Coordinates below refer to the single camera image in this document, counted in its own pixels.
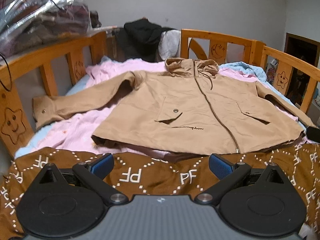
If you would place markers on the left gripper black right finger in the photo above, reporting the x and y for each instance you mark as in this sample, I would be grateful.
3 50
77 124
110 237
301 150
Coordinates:
229 176

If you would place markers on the wooden bed frame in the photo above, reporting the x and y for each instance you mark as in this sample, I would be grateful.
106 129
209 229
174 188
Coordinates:
204 44

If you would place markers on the pink bed sheet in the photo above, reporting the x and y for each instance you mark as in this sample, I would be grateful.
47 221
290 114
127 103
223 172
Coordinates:
82 127

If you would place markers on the clear bag of clothes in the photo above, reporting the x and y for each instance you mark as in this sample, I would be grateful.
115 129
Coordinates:
29 23

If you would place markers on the light blue bed sheet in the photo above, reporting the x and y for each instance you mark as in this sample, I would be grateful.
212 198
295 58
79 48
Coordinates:
252 71

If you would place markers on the tan hooded jacket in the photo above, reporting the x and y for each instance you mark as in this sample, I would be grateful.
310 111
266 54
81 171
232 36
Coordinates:
189 108

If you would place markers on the grey white towel on rail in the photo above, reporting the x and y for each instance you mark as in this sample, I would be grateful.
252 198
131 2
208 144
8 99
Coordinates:
170 44

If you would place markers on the brown patterned PF blanket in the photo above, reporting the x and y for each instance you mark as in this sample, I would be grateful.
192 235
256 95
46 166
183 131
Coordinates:
152 174

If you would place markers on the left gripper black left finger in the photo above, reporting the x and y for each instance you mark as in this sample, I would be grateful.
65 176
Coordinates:
92 176

